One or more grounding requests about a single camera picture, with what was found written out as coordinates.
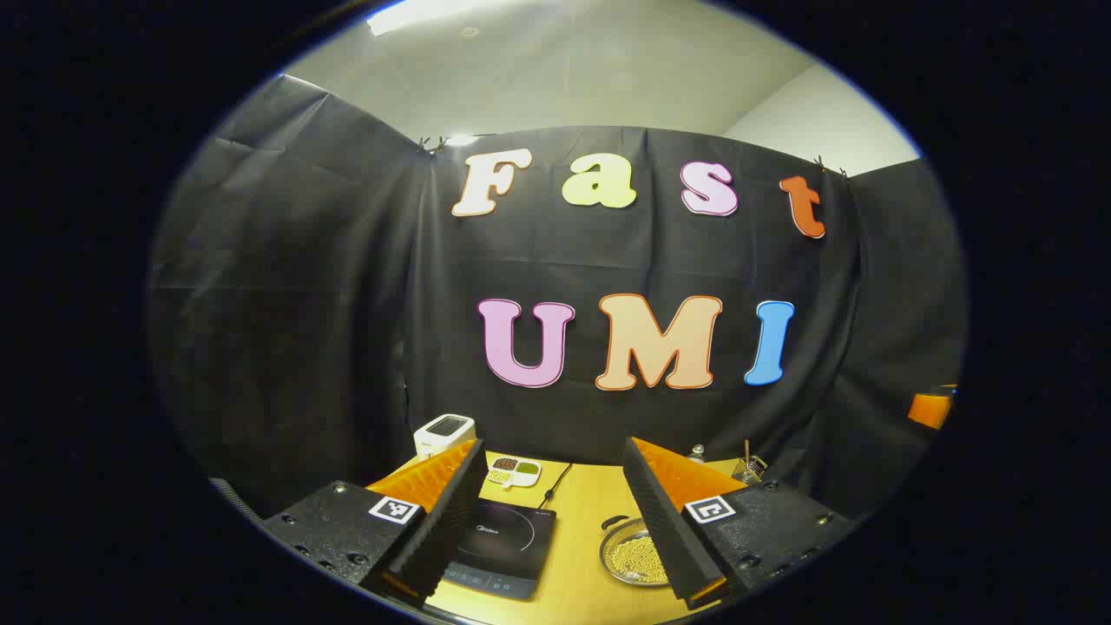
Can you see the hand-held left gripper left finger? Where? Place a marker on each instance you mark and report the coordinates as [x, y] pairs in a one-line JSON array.
[[451, 529]]

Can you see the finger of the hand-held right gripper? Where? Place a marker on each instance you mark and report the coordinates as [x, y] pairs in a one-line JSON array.
[[929, 410]]

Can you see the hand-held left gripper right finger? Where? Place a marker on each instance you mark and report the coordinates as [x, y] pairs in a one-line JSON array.
[[664, 538]]

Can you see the black induction cooktop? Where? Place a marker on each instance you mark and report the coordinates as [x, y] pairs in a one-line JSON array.
[[512, 538]]

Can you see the pile of yellow soybeans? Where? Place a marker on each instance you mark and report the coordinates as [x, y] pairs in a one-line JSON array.
[[638, 560]]

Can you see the white divided dish of beans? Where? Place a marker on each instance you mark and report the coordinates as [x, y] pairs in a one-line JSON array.
[[514, 473]]

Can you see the white toaster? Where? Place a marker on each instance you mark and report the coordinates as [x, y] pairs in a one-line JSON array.
[[438, 438]]

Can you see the clear glass jar with sticks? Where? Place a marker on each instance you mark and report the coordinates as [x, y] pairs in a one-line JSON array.
[[746, 471]]

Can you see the grey mesh chair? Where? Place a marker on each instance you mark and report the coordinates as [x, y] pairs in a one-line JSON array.
[[233, 499]]

